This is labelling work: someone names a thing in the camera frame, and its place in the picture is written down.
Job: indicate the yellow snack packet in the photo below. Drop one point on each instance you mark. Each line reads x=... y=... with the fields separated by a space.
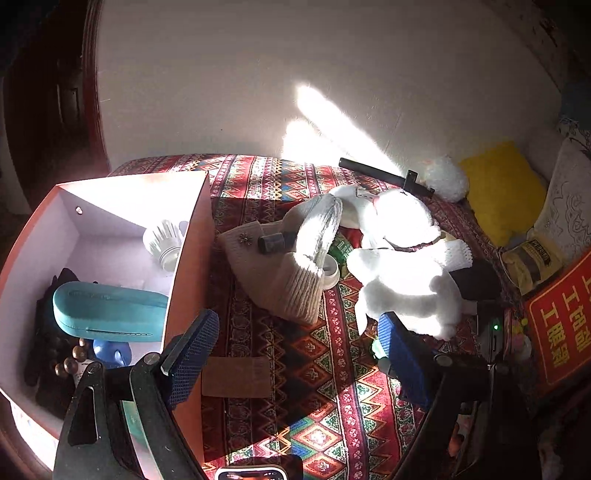
x=531 y=263

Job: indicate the white plush rabbit toy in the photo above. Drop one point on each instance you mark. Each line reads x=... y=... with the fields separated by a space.
x=405 y=263

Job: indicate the smartphone on gripper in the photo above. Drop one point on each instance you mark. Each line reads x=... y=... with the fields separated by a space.
x=279 y=467

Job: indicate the black cloth item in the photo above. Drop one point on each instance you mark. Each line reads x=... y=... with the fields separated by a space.
x=49 y=365

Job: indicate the green snack packet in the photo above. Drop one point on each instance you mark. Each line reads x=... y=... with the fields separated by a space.
x=340 y=249

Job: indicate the black metal rod tool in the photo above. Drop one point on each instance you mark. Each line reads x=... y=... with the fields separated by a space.
x=409 y=183

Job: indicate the beige knitted hat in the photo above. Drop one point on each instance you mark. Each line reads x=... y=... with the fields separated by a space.
x=288 y=285

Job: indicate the yellow fluffy cushion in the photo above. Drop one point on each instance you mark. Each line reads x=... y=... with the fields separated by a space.
x=505 y=193

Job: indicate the teal glasses case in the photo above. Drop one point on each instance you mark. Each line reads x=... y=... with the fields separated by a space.
x=103 y=312

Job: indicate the blue plastic item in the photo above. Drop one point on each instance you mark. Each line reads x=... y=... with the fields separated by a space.
x=112 y=354

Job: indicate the red sign yellow characters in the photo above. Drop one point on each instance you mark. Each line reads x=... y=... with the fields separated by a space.
x=560 y=319

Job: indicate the white fluffy ball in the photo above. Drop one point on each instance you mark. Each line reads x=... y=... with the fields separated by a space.
x=446 y=178

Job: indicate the white embroidered pillow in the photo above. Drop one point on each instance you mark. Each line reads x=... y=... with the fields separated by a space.
x=565 y=218

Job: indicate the white tape roll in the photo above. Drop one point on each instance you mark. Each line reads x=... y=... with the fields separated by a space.
x=331 y=273

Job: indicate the white and red storage box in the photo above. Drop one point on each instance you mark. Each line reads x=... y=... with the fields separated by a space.
x=95 y=227

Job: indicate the white LED light bulb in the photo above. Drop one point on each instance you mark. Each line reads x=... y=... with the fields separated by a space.
x=164 y=241

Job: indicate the brown cardboard piece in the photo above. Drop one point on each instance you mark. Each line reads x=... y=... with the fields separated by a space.
x=237 y=377

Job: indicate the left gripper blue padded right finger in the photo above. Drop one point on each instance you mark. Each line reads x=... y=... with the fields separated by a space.
x=411 y=359

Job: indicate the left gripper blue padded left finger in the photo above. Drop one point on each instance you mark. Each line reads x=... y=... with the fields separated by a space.
x=186 y=356

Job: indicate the patterned red tablecloth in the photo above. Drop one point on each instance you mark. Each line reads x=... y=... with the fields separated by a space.
x=332 y=414

